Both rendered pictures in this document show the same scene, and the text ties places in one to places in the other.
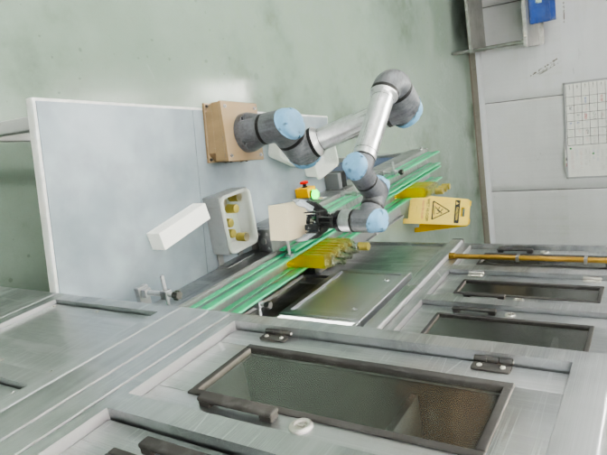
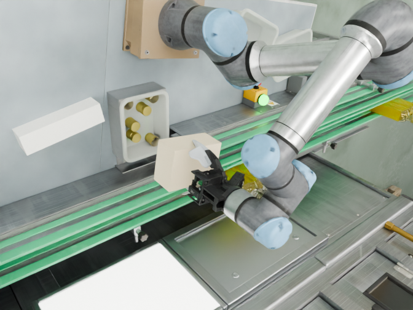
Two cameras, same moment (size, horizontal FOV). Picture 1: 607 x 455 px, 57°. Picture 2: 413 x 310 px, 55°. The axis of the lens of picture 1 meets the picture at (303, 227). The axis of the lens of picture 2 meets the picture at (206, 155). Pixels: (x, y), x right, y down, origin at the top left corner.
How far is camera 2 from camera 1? 1.06 m
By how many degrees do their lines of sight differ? 22
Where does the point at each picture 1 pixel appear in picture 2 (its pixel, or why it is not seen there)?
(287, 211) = (176, 158)
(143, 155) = (16, 34)
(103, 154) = not seen: outside the picture
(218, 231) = (116, 133)
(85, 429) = not seen: outside the picture
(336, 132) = (284, 62)
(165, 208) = (46, 101)
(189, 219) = (70, 122)
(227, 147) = (141, 41)
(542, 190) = not seen: outside the picture
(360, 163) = (265, 162)
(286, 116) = (219, 25)
